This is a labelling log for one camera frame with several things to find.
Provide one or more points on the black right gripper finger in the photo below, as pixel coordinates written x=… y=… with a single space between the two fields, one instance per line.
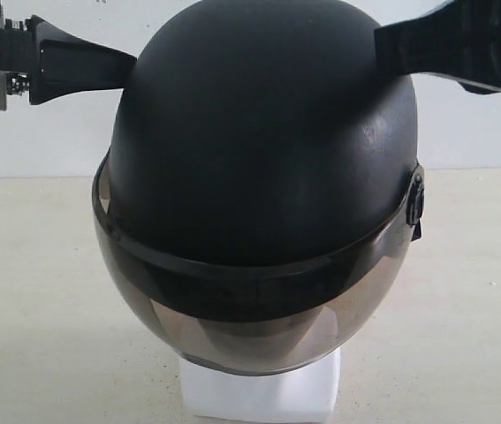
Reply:
x=458 y=41

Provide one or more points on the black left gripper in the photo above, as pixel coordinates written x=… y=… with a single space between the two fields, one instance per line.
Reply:
x=42 y=58

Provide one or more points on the black helmet with tinted visor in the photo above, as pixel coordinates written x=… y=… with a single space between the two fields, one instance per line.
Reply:
x=262 y=185

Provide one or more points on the white mannequin head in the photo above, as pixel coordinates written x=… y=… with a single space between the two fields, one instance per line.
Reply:
x=304 y=395

